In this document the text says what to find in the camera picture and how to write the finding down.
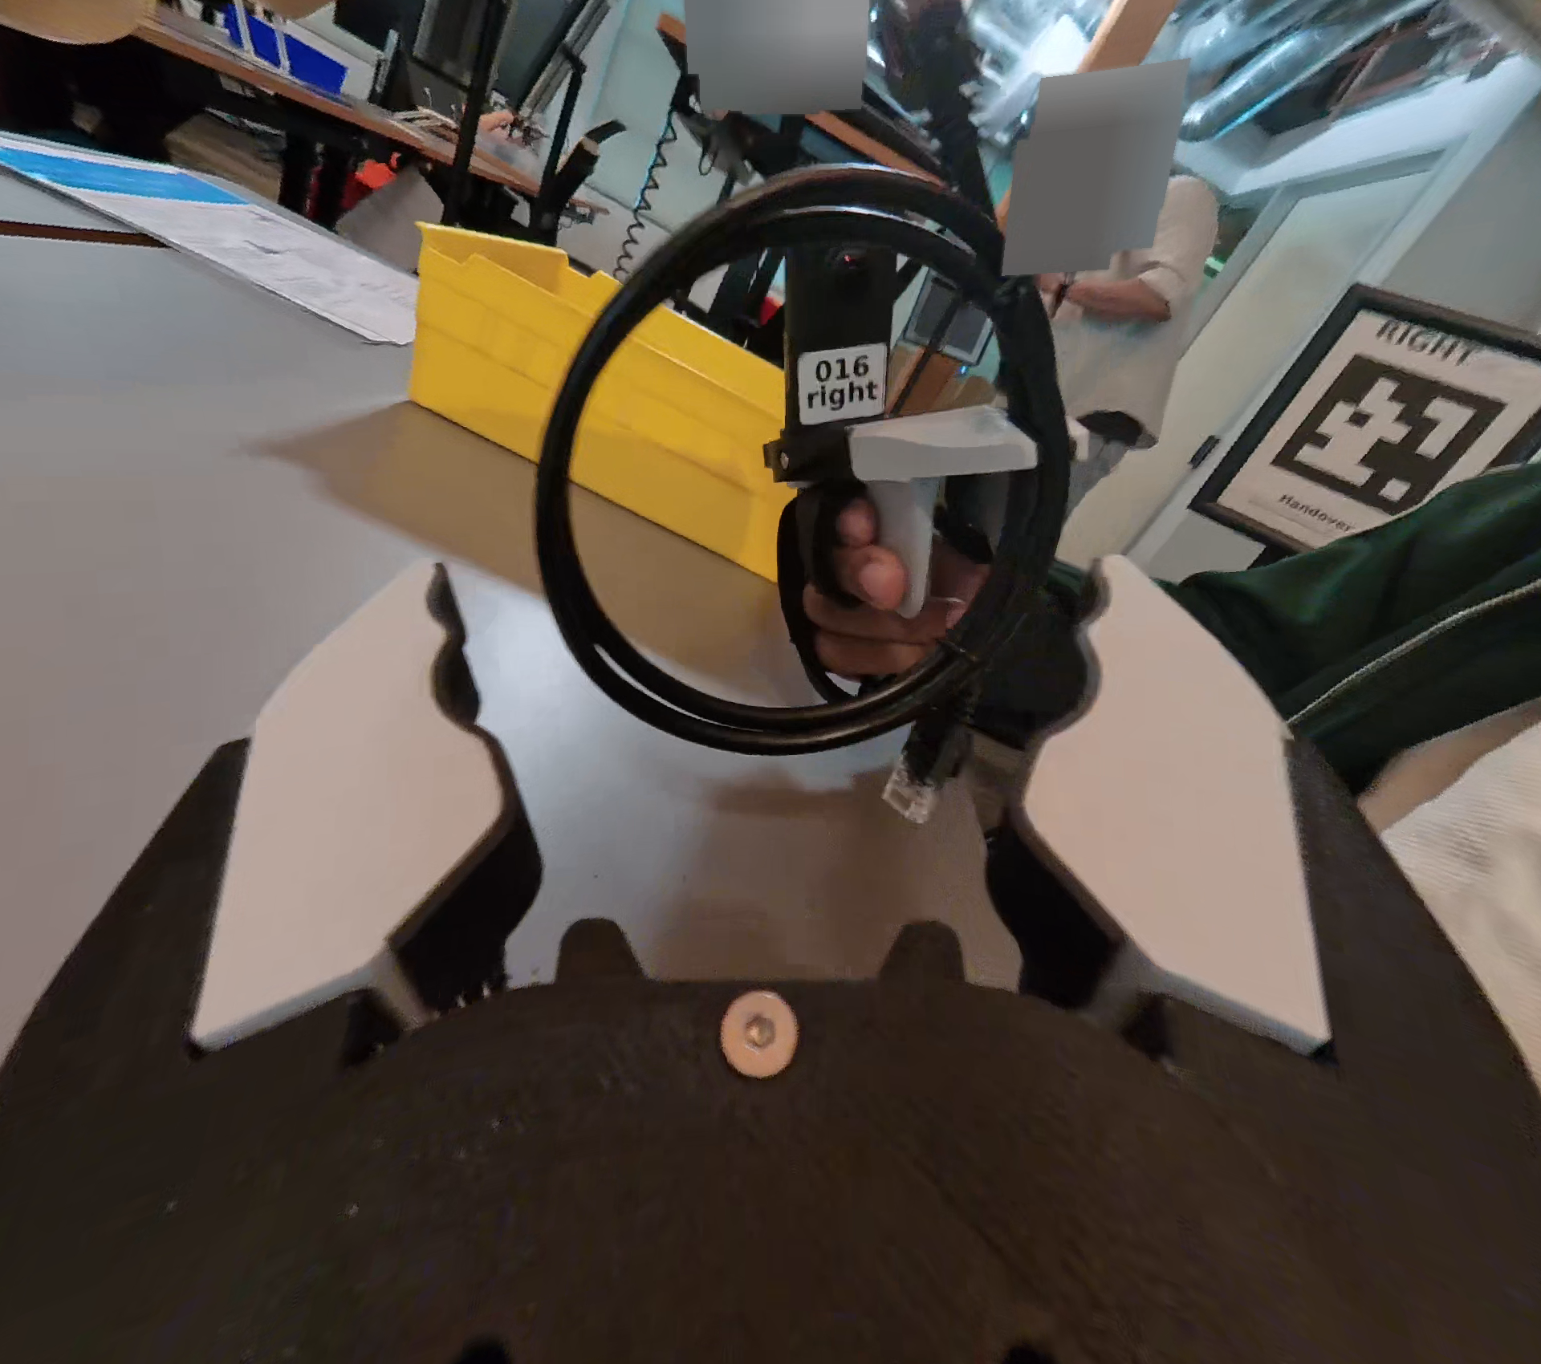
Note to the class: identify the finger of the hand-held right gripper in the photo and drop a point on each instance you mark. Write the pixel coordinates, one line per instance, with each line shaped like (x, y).
(952, 445)

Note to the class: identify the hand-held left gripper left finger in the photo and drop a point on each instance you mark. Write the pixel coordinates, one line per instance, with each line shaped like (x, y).
(363, 848)

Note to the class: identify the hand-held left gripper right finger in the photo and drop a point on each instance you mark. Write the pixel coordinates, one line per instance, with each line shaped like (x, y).
(1180, 848)

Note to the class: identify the yellow plastic bin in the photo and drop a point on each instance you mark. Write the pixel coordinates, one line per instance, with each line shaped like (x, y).
(506, 341)

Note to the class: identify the grey desk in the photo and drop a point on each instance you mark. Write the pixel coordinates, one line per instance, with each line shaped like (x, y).
(182, 486)

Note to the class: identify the person's right hand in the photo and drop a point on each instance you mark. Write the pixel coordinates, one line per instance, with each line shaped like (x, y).
(867, 642)

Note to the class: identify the black tilting work table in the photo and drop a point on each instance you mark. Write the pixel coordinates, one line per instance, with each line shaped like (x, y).
(843, 138)

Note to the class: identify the dark green zip jacket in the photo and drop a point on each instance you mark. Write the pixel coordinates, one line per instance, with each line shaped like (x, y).
(1422, 690)

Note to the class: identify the white trousers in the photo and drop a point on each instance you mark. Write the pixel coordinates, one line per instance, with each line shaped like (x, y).
(1481, 884)

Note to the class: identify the framed marker sign on stand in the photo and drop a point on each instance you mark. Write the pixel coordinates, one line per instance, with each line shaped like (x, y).
(1386, 415)

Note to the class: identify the wooden-top work table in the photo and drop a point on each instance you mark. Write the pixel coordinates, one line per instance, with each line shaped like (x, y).
(363, 113)

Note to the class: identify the printed paper sheet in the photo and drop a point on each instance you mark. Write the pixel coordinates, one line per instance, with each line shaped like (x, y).
(242, 233)

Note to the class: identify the blue and white storage box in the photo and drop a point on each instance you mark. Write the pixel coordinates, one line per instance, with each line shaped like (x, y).
(289, 54)

